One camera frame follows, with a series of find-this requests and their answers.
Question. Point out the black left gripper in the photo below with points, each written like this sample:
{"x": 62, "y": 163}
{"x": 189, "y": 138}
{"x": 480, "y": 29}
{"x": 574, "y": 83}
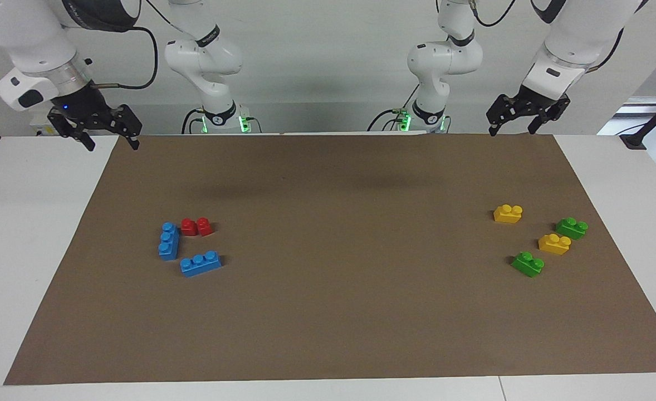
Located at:
{"x": 539, "y": 100}

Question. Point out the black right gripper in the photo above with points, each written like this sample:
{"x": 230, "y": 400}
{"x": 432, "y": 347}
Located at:
{"x": 83, "y": 106}

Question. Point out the blue three-stud toy brick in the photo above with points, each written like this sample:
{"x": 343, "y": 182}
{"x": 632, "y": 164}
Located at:
{"x": 200, "y": 265}
{"x": 168, "y": 243}

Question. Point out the green two-stud toy brick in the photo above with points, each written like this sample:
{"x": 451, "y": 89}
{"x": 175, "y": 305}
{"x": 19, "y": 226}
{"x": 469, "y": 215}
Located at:
{"x": 527, "y": 265}
{"x": 571, "y": 229}

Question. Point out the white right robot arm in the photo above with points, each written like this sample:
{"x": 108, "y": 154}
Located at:
{"x": 27, "y": 33}

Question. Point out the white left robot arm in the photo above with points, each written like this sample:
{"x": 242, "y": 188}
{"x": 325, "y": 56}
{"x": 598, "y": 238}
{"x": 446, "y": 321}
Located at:
{"x": 445, "y": 61}

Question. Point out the yellow two-stud toy brick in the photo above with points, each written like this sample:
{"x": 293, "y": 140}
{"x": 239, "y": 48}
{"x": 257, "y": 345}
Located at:
{"x": 508, "y": 215}
{"x": 554, "y": 245}

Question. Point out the red two-stud toy brick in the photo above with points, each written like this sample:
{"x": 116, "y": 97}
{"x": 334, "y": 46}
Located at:
{"x": 197, "y": 228}

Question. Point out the brown paper table mat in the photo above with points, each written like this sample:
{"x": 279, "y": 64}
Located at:
{"x": 328, "y": 312}

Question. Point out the white wall power box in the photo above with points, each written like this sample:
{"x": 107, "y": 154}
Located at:
{"x": 41, "y": 131}

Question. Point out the black camera stand pole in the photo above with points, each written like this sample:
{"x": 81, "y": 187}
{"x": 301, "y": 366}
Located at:
{"x": 634, "y": 139}

